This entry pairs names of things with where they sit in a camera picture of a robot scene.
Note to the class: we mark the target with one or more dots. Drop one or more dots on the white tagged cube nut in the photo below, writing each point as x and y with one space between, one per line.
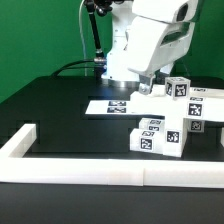
196 126
177 87

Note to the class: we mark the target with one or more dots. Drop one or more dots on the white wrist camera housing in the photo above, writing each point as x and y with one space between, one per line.
170 11

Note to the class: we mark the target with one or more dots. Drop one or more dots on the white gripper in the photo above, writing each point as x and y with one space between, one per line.
154 45

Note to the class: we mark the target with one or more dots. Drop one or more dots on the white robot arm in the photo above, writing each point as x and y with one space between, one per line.
117 72

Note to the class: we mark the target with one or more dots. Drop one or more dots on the white U-shaped obstacle fence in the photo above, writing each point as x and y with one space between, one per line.
16 168

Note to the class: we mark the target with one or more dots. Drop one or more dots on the white chair back frame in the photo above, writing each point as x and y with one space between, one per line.
202 103

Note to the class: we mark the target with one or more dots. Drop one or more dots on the white chair seat part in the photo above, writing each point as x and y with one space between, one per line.
175 136

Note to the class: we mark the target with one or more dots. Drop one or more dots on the white fiducial marker sheet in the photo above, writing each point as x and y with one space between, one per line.
103 107

